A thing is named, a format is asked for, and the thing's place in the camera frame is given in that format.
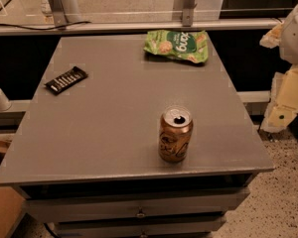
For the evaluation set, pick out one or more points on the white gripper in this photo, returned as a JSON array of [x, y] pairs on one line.
[[296, 40]]

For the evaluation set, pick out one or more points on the orange soda can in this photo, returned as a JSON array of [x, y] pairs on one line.
[[176, 127]]

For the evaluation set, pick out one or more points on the black rxbar chocolate bar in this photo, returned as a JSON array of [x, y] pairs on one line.
[[66, 80]]

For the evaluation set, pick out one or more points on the green snack chip bag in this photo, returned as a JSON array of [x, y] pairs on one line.
[[175, 45]]

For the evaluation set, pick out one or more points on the lower drawer with knob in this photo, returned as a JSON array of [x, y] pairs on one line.
[[148, 226]]

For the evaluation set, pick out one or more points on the drawer with knob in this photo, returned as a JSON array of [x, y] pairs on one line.
[[136, 205], [148, 226]]

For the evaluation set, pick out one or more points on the grey drawer cabinet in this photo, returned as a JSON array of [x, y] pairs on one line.
[[101, 136]]

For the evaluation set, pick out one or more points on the upper drawer with knob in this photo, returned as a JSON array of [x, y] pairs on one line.
[[136, 205]]

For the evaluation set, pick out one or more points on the brown cardboard box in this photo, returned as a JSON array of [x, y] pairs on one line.
[[10, 210]]

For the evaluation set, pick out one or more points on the centre metal bracket post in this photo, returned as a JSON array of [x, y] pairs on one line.
[[188, 12]]

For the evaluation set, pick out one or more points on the metal bracket post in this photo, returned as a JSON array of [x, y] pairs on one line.
[[58, 13], [188, 12]]

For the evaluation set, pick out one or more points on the left metal bracket post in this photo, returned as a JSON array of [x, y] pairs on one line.
[[58, 13]]

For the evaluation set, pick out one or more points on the grey metal rail frame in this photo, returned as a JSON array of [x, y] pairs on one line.
[[89, 28]]

